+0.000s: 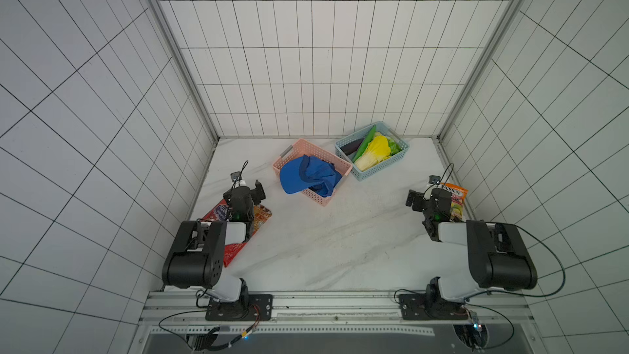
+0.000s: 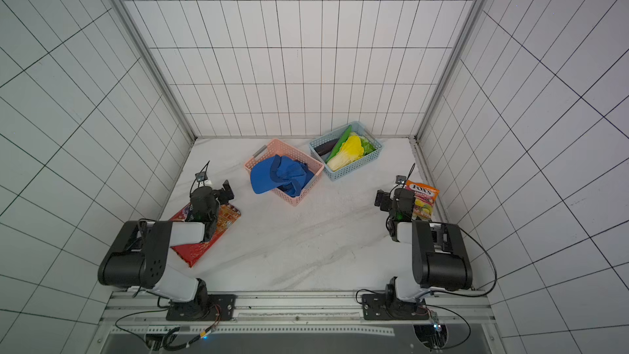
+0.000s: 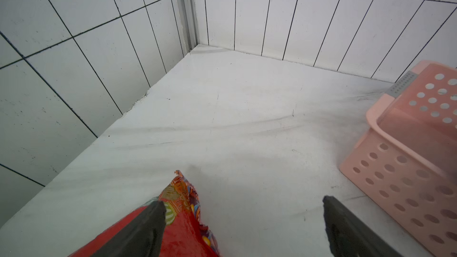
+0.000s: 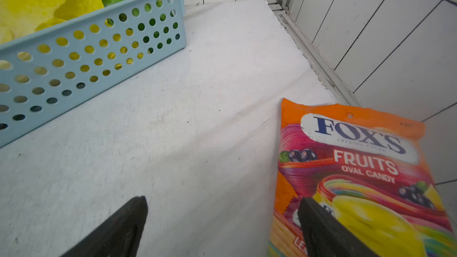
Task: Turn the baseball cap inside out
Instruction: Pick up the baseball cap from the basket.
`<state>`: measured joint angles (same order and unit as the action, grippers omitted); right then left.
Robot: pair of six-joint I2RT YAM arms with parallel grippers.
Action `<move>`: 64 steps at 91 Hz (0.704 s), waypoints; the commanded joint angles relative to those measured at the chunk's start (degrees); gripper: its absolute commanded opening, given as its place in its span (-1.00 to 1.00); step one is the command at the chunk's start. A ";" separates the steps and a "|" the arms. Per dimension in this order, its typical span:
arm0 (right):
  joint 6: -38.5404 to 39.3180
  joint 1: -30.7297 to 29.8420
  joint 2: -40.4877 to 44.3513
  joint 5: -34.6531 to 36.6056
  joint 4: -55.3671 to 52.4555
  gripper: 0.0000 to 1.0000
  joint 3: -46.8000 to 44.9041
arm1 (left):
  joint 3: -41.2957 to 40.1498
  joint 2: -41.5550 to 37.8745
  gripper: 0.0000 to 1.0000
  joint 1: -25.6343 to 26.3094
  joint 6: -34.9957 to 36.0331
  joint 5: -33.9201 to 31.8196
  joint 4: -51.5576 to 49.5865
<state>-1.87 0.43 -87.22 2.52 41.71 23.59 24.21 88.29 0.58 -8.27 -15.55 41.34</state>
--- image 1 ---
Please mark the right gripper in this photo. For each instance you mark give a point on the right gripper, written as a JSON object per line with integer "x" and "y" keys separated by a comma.
{"x": 415, "y": 200}

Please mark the red cookie snack bag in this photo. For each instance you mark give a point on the red cookie snack bag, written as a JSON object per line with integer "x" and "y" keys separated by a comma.
{"x": 219, "y": 213}

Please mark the green lettuce toy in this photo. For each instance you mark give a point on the green lettuce toy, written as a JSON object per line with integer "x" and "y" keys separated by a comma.
{"x": 394, "y": 147}

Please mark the dark purple eggplant toy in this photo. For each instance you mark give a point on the dark purple eggplant toy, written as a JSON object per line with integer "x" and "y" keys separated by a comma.
{"x": 352, "y": 147}

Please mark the orange candy bag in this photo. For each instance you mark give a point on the orange candy bag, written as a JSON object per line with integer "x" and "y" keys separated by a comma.
{"x": 458, "y": 196}

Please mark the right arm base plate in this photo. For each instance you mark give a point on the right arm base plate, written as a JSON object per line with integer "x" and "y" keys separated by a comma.
{"x": 419, "y": 307}

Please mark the aluminium mounting rail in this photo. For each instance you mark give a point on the aluminium mounting rail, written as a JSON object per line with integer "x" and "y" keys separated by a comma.
{"x": 181, "y": 313}

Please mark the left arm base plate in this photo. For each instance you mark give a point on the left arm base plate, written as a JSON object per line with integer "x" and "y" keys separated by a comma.
{"x": 253, "y": 307}

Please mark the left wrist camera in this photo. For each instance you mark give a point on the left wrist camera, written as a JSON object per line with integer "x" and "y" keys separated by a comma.
{"x": 237, "y": 179}

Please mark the pink plastic basket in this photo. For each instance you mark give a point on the pink plastic basket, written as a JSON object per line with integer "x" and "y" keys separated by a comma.
{"x": 303, "y": 147}

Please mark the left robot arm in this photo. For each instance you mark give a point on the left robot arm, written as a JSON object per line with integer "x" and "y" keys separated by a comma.
{"x": 196, "y": 257}

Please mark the light blue plastic basket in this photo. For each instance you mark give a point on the light blue plastic basket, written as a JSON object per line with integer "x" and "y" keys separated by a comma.
{"x": 383, "y": 129}

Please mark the yellow napa cabbage toy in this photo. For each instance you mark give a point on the yellow napa cabbage toy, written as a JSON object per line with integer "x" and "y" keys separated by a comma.
{"x": 376, "y": 152}

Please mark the blue baseball cap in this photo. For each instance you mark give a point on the blue baseball cap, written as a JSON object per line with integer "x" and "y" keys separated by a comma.
{"x": 309, "y": 172}

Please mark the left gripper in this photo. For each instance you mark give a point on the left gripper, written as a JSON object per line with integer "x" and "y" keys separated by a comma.
{"x": 254, "y": 193}

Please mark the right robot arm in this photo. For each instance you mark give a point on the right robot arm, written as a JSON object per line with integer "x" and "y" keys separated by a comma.
{"x": 497, "y": 258}

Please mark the green cucumber toy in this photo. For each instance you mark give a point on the green cucumber toy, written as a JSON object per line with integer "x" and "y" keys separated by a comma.
{"x": 365, "y": 142}

